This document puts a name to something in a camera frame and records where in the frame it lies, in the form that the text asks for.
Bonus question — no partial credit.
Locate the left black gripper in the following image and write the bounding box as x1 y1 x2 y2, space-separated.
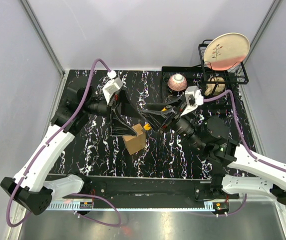
83 86 143 136

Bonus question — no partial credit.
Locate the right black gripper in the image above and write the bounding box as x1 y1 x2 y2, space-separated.
139 95 206 150

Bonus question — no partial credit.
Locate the yellow black utility knife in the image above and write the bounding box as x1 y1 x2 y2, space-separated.
143 124 151 131

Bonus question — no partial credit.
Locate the brown cardboard express box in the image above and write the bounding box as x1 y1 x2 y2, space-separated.
123 124 146 155

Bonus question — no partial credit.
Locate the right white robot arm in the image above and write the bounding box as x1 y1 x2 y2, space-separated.
139 90 286 205

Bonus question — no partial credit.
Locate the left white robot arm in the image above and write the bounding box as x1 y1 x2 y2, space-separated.
0 85 140 215

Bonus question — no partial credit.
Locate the pink patterned bowl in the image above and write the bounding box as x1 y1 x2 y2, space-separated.
167 73 187 92

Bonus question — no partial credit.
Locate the beige ceramic mug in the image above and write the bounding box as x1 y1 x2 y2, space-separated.
204 77 226 96

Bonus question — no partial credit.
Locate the cream pink plate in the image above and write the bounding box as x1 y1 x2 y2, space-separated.
203 32 250 71

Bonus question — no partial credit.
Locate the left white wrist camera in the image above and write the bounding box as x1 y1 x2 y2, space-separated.
102 70 123 104

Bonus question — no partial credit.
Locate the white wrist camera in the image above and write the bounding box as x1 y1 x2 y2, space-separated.
102 70 123 104
181 86 204 116

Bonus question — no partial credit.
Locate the black wire dish rack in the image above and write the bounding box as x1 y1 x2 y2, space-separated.
161 39 249 102

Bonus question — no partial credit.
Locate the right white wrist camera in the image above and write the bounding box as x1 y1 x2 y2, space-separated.
181 86 204 116

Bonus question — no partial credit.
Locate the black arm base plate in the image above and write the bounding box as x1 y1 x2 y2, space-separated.
62 174 241 201

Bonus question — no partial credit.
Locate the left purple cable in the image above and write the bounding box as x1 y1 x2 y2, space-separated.
6 58 122 228

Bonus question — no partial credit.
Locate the purple cable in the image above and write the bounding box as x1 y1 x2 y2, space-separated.
187 89 286 217
6 58 122 228

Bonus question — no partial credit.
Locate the aluminium frame rail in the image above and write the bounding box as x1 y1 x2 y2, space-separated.
19 0 66 77

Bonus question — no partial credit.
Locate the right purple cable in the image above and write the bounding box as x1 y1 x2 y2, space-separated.
187 89 286 217

